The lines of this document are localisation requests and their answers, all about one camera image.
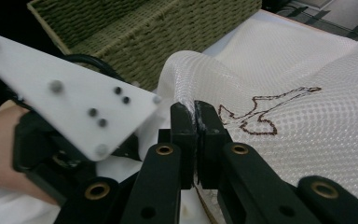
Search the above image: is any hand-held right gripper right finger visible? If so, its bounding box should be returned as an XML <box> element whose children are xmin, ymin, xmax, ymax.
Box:
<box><xmin>194</xmin><ymin>100</ymin><xmax>234</xmax><ymax>190</ymax></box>

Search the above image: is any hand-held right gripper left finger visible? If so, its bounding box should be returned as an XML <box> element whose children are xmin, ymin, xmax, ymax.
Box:
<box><xmin>158</xmin><ymin>101</ymin><xmax>198</xmax><ymax>190</ymax></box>

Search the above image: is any green woven basket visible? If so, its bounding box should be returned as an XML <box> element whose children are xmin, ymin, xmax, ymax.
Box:
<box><xmin>27</xmin><ymin>0</ymin><xmax>263</xmax><ymax>93</ymax></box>

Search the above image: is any white mesh laundry bag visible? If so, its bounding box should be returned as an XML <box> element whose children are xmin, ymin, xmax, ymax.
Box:
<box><xmin>136</xmin><ymin>10</ymin><xmax>358</xmax><ymax>217</ymax></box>

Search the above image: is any white cloth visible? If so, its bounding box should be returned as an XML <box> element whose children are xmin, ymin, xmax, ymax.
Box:
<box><xmin>0</xmin><ymin>154</ymin><xmax>213</xmax><ymax>224</ymax></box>

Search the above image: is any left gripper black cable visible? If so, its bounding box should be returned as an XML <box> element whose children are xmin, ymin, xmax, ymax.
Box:
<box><xmin>62</xmin><ymin>53</ymin><xmax>126</xmax><ymax>84</ymax></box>

